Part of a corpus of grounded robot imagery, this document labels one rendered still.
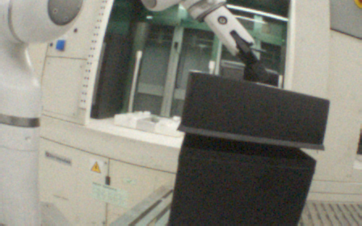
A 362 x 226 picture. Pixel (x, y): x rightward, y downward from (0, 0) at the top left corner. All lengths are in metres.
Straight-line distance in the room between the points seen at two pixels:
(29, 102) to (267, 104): 0.42
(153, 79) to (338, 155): 1.21
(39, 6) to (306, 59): 0.82
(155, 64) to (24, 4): 1.68
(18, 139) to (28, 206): 0.11
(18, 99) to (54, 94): 0.80
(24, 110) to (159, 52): 1.64
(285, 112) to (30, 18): 0.49
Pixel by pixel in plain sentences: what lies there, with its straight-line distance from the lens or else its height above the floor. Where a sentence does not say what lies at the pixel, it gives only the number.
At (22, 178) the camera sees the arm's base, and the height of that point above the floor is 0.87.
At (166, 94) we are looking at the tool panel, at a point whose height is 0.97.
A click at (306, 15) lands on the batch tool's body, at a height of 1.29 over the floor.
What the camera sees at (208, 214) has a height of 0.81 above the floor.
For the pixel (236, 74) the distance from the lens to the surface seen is 1.74.
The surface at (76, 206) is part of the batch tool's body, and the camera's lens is 1.39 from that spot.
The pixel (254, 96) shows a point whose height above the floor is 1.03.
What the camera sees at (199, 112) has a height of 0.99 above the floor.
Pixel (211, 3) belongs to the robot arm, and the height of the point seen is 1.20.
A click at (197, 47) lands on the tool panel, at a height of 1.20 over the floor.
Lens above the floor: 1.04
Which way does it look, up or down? 3 degrees down
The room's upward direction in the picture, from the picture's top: 9 degrees clockwise
